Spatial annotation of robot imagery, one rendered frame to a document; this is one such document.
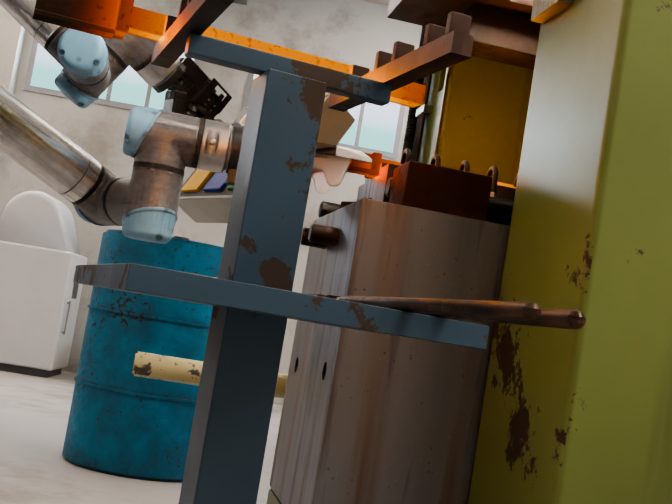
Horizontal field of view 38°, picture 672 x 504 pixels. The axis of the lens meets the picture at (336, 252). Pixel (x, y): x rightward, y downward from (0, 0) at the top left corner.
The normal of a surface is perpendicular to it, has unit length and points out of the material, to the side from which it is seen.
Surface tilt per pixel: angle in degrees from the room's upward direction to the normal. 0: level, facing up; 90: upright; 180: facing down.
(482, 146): 90
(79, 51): 90
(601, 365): 90
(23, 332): 90
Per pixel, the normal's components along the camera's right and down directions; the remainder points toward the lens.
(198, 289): 0.35, -0.02
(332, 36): 0.11, -0.06
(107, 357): -0.46, -0.15
